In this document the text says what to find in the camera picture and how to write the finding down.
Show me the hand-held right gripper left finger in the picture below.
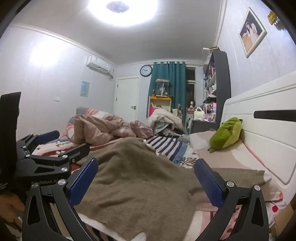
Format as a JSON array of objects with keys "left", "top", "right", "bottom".
[{"left": 21, "top": 157, "right": 99, "bottom": 241}]

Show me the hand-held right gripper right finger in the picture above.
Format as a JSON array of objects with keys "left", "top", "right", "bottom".
[{"left": 194, "top": 159, "right": 270, "bottom": 241}]

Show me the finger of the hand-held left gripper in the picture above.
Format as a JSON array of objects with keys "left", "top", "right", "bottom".
[
  {"left": 16, "top": 130, "right": 60, "bottom": 153},
  {"left": 22, "top": 143, "right": 90, "bottom": 171}
]

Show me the beige knit sweater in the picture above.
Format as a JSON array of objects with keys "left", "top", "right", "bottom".
[{"left": 74, "top": 137, "right": 265, "bottom": 241}]

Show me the pile of clothes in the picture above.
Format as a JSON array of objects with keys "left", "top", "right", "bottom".
[{"left": 148, "top": 107, "right": 184, "bottom": 136}]

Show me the person's left hand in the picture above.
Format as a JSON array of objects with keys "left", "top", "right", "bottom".
[{"left": 0, "top": 193, "right": 25, "bottom": 224}]

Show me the pink quilt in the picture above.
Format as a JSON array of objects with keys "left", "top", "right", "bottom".
[{"left": 70, "top": 113, "right": 139, "bottom": 146}]

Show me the green plush toy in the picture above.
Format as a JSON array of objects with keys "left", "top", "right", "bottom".
[{"left": 208, "top": 117, "right": 243, "bottom": 153}]

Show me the black striped garment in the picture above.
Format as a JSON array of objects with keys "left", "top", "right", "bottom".
[{"left": 144, "top": 136, "right": 193, "bottom": 163}]

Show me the white handbag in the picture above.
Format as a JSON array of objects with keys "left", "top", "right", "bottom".
[{"left": 193, "top": 107, "right": 206, "bottom": 121}]

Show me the pink satin cloth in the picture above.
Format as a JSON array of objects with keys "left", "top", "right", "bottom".
[{"left": 129, "top": 120, "right": 153, "bottom": 139}]

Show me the pink toy box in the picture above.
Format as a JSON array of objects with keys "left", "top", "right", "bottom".
[{"left": 203, "top": 103, "right": 218, "bottom": 122}]

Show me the white door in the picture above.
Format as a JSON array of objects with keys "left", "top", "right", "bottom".
[{"left": 115, "top": 77, "right": 140, "bottom": 116}]

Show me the white bed headboard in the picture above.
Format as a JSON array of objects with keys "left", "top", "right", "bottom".
[{"left": 220, "top": 77, "right": 296, "bottom": 186}]

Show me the cardboard box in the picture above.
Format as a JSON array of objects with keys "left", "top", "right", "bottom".
[{"left": 270, "top": 202, "right": 296, "bottom": 237}]

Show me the white air conditioner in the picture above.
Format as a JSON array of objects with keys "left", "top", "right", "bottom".
[{"left": 86, "top": 56, "right": 115, "bottom": 79}]

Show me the yellow shelf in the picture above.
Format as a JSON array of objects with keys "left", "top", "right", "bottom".
[{"left": 148, "top": 95, "right": 173, "bottom": 118}]

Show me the window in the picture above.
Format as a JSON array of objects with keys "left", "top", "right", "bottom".
[{"left": 186, "top": 66, "right": 197, "bottom": 109}]

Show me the teal curtain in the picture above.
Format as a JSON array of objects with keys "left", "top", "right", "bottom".
[{"left": 148, "top": 61, "right": 187, "bottom": 119}]

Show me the grey bookshelf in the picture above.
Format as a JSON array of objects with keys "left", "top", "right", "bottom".
[{"left": 193, "top": 47, "right": 232, "bottom": 134}]

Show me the glass fish tank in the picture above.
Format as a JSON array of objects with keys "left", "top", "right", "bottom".
[{"left": 155, "top": 79, "right": 171, "bottom": 97}]

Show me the round ceiling lamp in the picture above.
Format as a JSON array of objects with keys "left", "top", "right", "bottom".
[{"left": 87, "top": 0, "right": 159, "bottom": 26}]

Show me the small blue wall poster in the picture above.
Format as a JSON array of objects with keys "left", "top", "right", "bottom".
[{"left": 80, "top": 81, "right": 91, "bottom": 98}]

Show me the round wall clock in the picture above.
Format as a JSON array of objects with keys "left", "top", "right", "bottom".
[{"left": 140, "top": 65, "right": 153, "bottom": 77}]

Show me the framed wall photo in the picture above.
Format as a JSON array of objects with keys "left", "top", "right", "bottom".
[{"left": 238, "top": 7, "right": 268, "bottom": 58}]

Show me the yellow wall ornament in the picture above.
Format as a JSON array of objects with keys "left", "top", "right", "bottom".
[{"left": 267, "top": 10, "right": 278, "bottom": 25}]

